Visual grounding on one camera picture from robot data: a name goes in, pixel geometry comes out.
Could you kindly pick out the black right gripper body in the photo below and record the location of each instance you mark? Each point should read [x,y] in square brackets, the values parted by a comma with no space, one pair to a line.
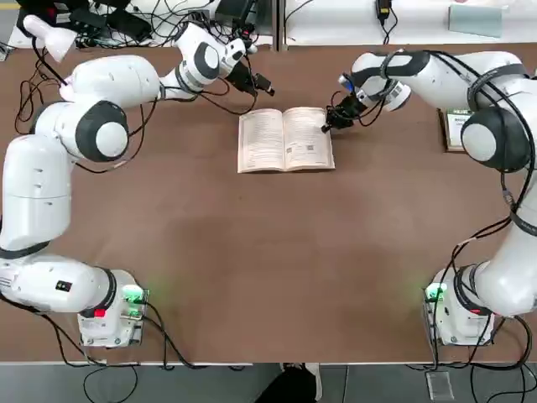
[351,107]

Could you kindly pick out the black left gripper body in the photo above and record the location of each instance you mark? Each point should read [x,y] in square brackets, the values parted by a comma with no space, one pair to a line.
[243,77]

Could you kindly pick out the white paperback book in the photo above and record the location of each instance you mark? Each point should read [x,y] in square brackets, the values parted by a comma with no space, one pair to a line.
[260,138]

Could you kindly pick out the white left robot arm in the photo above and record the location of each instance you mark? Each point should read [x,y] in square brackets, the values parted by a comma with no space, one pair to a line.
[38,180]

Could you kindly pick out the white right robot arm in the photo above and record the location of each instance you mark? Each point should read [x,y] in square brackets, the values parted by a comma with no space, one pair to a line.
[495,134]

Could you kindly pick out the green and white book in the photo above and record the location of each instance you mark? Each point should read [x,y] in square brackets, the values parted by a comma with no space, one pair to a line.
[453,134]

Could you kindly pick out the white side desk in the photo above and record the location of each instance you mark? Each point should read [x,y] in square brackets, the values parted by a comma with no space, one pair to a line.
[335,21]

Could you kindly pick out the black power adapter yellow label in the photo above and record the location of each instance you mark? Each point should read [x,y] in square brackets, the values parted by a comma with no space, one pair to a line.
[384,10]

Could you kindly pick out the pale teal board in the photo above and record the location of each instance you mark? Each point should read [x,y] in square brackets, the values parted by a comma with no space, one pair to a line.
[474,23]

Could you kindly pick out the white desk lamp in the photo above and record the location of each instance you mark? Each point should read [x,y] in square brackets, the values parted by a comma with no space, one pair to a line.
[52,38]

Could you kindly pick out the silver floor socket cover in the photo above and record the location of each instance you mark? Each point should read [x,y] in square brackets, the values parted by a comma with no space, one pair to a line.
[439,385]

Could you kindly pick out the aluminium profile post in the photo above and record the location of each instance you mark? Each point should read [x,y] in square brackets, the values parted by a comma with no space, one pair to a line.
[281,25]

